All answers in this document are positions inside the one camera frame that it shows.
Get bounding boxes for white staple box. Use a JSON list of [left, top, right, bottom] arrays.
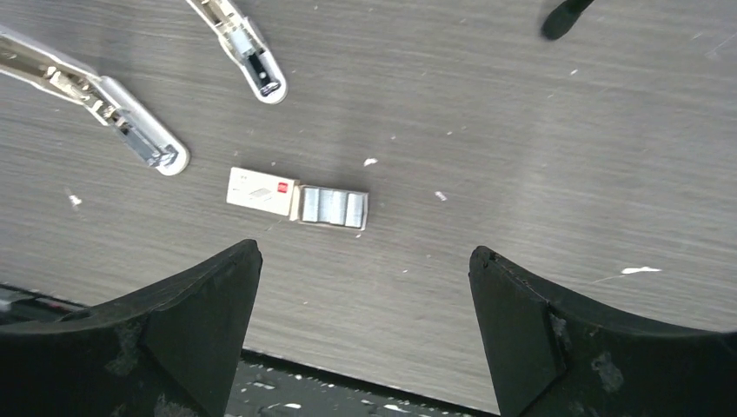
[[226, 167, 299, 216]]

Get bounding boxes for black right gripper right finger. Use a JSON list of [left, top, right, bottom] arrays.
[[468, 246, 736, 416]]

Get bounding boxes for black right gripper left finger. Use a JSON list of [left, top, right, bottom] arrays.
[[1, 239, 262, 416]]

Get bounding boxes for black tripod stand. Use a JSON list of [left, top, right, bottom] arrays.
[[541, 0, 594, 41]]

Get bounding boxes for staple box tray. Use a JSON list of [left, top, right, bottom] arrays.
[[289, 185, 369, 231]]

